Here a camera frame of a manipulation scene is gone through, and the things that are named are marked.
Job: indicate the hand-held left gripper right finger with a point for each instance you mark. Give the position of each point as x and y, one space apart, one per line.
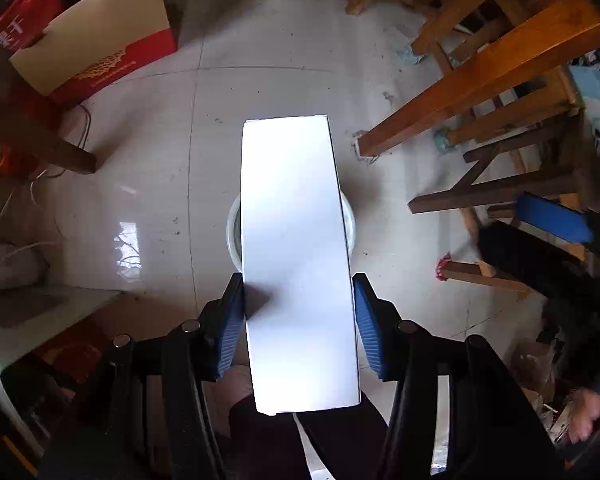
372 330

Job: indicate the white round bowl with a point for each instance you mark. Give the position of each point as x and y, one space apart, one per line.
233 235

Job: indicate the red and tan cardboard box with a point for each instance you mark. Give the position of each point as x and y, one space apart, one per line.
90 35

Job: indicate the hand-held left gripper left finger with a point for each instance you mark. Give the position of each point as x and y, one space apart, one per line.
230 330

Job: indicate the dark wooden stool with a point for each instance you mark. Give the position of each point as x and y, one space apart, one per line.
505 185

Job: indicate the person's right hand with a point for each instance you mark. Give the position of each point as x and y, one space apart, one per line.
587 412

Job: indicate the person's legs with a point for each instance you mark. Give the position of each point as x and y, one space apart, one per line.
270 440

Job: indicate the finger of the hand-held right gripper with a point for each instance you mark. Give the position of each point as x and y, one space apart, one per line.
525 255
555 217

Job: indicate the white plastic stool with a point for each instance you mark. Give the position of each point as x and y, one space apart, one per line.
35 310

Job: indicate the light wooden stool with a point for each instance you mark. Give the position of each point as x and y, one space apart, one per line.
430 5

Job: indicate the wooden table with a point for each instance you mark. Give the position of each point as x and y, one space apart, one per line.
480 75

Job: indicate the white cardboard box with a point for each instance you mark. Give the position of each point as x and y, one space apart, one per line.
295 260

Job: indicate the red bag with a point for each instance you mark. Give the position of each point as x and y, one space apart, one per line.
25 15

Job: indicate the dark wooden furniture leg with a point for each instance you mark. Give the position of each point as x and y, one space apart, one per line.
40 145

